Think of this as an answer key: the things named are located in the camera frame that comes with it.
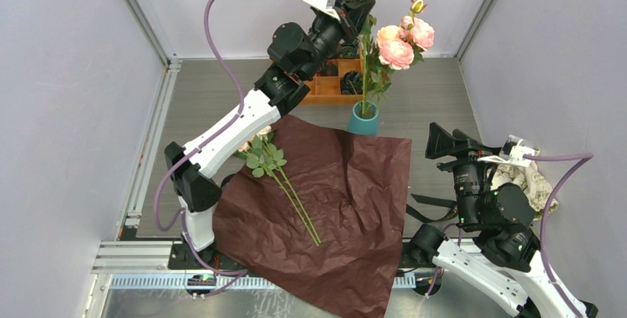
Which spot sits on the dark red wrapping paper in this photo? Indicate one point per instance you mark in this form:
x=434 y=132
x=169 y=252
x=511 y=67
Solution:
x=354 y=188

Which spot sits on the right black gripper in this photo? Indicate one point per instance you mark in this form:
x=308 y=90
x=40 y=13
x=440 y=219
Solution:
x=440 y=141

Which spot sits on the orange compartment tray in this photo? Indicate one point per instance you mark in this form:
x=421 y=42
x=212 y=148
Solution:
x=328 y=90

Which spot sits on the large pink rose stem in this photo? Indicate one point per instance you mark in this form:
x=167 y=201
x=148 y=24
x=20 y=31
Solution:
x=401 y=46

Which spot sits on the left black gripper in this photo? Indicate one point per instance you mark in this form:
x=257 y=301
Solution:
x=353 y=15

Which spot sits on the cream peach roses stem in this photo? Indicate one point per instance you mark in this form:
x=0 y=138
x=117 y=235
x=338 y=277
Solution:
x=264 y=158

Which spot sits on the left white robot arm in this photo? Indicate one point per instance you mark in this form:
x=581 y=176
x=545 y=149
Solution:
x=193 y=165

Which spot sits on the dark teal rolled sock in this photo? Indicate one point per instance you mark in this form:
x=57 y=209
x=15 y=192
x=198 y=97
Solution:
x=349 y=50

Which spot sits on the black printed ribbon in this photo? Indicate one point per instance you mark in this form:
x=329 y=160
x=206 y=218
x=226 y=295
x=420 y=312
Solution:
x=427 y=205

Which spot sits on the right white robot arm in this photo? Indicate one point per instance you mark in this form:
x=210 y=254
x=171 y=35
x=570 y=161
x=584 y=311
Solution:
x=515 y=271

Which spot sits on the small electronics board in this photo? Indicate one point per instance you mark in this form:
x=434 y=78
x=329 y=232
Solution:
x=201 y=280

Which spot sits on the perforated metal rail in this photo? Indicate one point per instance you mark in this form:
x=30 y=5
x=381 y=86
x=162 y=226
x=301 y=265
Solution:
x=179 y=281

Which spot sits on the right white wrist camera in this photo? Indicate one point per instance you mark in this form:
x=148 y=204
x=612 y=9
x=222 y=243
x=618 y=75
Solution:
x=513 y=153

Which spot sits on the teal vase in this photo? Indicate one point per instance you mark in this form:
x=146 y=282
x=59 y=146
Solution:
x=364 y=120

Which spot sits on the peach rose stem with bud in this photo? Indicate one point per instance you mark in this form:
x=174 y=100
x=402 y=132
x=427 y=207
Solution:
x=417 y=7

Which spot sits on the crumpled printed cloth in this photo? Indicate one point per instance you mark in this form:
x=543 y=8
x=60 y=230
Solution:
x=533 y=184

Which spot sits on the dark green rolled sock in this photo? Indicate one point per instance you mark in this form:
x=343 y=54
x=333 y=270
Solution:
x=352 y=83

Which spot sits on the orange rose stem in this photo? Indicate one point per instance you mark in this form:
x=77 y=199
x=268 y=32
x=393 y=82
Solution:
x=370 y=76

